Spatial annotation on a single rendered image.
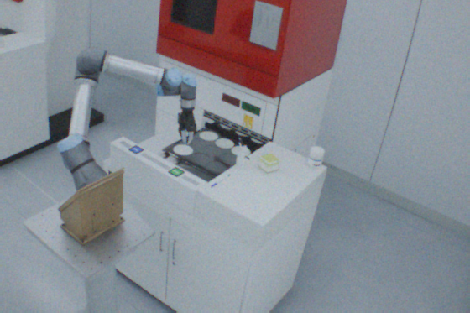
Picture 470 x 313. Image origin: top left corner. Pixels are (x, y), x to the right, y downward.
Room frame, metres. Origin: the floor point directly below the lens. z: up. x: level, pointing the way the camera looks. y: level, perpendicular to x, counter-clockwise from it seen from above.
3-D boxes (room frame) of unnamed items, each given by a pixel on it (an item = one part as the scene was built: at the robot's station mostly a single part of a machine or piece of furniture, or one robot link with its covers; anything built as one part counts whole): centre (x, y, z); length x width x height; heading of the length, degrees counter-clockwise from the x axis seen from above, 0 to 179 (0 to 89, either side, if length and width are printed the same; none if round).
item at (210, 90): (2.42, 0.16, 1.02); 0.82 x 0.03 x 0.40; 59
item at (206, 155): (2.13, 0.11, 0.90); 0.34 x 0.34 x 0.01; 59
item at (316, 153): (2.02, -0.41, 1.01); 0.07 x 0.07 x 0.10
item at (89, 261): (1.48, 0.55, 0.75); 0.45 x 0.44 x 0.13; 149
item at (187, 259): (2.00, 0.09, 0.41); 0.97 x 0.64 x 0.82; 59
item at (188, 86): (2.05, 0.26, 1.27); 0.09 x 0.08 x 0.11; 113
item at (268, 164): (1.92, -0.18, 1.00); 0.07 x 0.07 x 0.07; 40
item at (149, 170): (1.85, 0.35, 0.89); 0.55 x 0.09 x 0.14; 59
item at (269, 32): (2.69, 0.00, 1.52); 0.81 x 0.75 x 0.59; 59
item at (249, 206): (1.85, -0.18, 0.89); 0.62 x 0.35 x 0.14; 149
